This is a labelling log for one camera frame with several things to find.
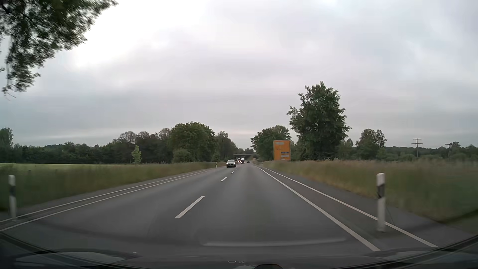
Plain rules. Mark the road bridge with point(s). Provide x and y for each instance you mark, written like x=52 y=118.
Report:
x=242 y=155

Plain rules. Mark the queue of vehicles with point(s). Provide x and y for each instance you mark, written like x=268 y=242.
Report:
x=242 y=160

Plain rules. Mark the silver car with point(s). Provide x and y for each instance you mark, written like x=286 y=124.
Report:
x=230 y=163

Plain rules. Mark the large yellow road sign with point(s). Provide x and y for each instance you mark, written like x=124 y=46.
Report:
x=282 y=150

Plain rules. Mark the grey asphalt road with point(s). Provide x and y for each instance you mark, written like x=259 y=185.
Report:
x=242 y=209

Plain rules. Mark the tall green tree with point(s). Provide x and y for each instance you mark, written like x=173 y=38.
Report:
x=318 y=123

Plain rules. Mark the wood of dark trees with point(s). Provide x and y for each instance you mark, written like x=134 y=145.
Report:
x=149 y=147

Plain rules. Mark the small light green tree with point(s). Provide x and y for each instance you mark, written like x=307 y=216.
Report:
x=136 y=154

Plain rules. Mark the road markings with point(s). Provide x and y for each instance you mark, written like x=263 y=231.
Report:
x=328 y=215

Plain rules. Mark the car's own bonnet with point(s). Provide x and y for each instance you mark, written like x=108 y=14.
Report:
x=239 y=261

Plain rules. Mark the grass field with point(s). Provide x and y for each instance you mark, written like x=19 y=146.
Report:
x=74 y=177
x=418 y=183

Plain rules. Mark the wooden power pole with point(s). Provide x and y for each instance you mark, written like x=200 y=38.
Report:
x=417 y=147
x=449 y=149

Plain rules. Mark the distant line of trees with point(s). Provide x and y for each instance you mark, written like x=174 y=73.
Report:
x=429 y=152

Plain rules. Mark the overhanging tree branches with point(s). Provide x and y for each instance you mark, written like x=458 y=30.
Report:
x=33 y=33

